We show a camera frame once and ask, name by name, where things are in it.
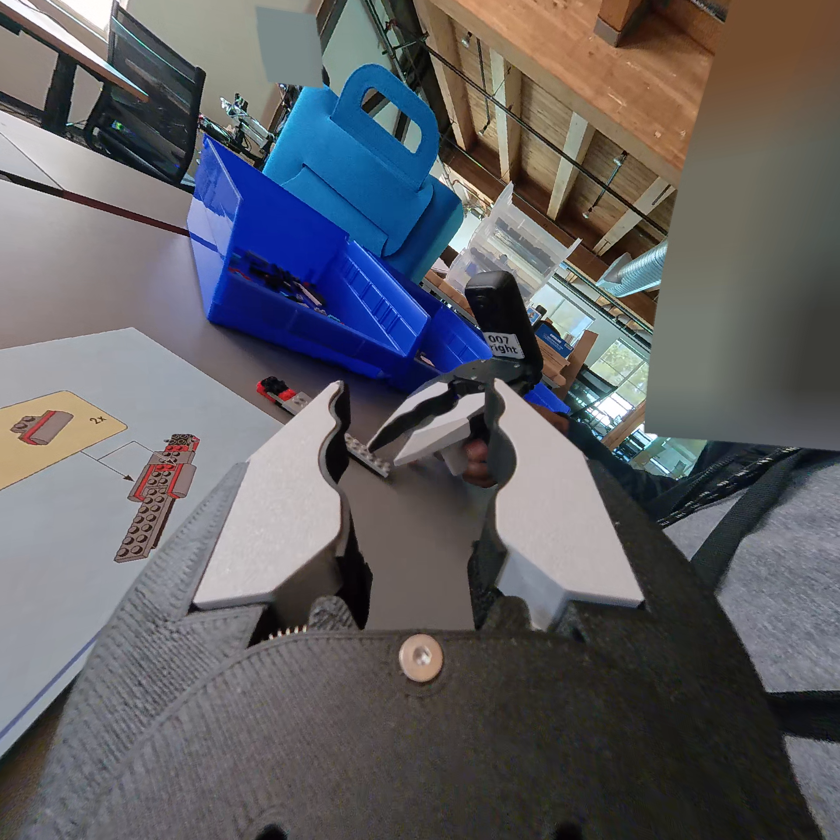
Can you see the person's right hand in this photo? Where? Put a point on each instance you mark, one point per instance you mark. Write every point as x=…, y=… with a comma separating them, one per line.
x=480, y=466

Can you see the person's torso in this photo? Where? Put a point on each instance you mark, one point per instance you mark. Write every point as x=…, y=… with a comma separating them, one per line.
x=774, y=623

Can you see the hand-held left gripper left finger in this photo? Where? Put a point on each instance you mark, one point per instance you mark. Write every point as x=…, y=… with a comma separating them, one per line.
x=275, y=518

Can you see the silver ventilation duct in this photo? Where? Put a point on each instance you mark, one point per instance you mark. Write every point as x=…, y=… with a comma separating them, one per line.
x=636, y=269

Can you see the light wooden desk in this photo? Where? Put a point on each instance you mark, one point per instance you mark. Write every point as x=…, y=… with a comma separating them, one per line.
x=65, y=46

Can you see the long grey studded plate assembly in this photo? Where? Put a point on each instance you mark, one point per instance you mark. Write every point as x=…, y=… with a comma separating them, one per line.
x=367, y=453

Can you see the pile of mixed toy bricks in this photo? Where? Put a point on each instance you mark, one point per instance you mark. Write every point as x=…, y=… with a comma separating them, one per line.
x=282, y=282

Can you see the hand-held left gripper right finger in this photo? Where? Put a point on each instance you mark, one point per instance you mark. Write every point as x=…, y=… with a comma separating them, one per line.
x=564, y=525

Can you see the pale blue instruction booklet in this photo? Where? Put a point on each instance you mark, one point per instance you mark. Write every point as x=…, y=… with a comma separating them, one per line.
x=65, y=558

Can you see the clear plastic storage box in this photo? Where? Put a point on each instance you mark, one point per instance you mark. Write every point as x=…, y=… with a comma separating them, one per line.
x=518, y=243

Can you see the grey desk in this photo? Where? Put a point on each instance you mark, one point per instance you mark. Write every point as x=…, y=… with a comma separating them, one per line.
x=98, y=275

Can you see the wooden top table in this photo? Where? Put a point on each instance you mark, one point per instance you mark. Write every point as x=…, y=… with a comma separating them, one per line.
x=581, y=354

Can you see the black mesh chair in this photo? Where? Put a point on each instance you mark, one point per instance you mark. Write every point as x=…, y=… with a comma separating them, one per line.
x=151, y=98
x=590, y=394

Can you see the dark blue box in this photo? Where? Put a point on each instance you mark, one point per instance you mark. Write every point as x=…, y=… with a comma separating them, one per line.
x=552, y=341

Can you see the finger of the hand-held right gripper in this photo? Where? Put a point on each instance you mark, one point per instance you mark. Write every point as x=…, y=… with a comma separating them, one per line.
x=446, y=433
x=413, y=413

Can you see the person's right forearm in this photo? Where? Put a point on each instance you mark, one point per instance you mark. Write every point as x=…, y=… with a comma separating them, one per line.
x=623, y=472

